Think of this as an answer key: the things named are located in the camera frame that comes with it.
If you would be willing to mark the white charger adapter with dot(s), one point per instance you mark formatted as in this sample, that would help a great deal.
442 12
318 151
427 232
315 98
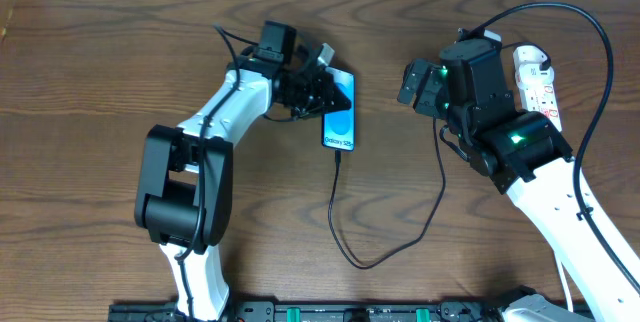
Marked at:
532 67

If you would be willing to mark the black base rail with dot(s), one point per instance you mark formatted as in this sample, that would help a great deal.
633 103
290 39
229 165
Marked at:
268 311

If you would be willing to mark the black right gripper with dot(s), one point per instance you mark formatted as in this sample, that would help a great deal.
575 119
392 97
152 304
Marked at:
431 89

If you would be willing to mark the blue Galaxy smartphone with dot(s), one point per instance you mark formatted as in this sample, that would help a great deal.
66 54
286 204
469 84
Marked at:
338 131

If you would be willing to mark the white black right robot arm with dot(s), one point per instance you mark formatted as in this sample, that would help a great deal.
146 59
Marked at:
515 139

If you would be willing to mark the white power strip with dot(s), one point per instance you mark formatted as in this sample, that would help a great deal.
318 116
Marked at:
542 98

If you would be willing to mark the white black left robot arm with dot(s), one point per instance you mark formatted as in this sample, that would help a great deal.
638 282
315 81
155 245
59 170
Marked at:
185 191

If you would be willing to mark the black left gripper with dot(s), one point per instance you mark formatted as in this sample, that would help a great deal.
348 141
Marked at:
316 91

